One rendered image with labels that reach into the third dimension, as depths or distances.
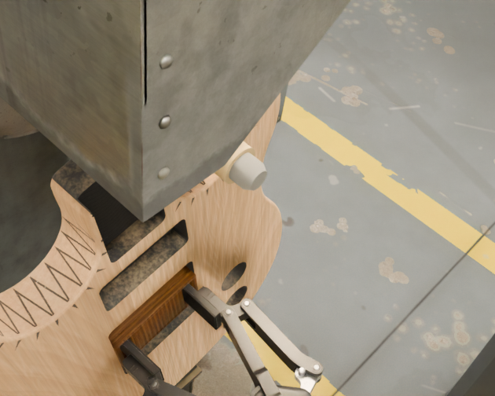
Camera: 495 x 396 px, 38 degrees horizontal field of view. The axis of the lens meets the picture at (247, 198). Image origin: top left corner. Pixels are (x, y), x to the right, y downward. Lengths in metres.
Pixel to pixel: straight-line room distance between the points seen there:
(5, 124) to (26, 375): 0.23
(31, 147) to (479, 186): 1.70
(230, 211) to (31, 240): 0.50
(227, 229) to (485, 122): 2.01
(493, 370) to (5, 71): 1.35
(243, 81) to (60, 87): 0.08
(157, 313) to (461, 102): 2.10
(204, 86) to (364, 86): 2.30
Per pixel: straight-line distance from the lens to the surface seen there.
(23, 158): 0.96
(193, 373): 1.56
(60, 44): 0.29
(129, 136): 0.28
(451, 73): 2.76
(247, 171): 0.51
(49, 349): 0.57
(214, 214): 0.62
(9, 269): 1.10
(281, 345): 0.65
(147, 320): 0.66
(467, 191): 2.35
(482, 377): 1.61
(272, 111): 0.59
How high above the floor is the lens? 1.64
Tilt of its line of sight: 50 degrees down
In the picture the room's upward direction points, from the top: 10 degrees clockwise
